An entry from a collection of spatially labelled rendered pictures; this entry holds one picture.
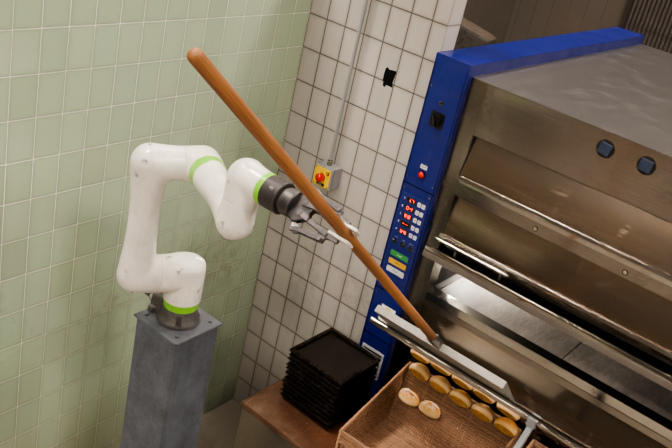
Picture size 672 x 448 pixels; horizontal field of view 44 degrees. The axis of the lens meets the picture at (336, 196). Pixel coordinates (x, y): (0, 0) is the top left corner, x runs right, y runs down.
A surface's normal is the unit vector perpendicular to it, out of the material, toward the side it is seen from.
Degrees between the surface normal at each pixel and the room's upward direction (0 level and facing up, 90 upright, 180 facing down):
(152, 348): 90
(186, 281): 89
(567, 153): 90
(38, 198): 90
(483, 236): 70
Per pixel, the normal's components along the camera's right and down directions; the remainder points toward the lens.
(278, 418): 0.21, -0.89
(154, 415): -0.61, 0.21
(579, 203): -0.51, -0.11
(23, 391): 0.76, 0.41
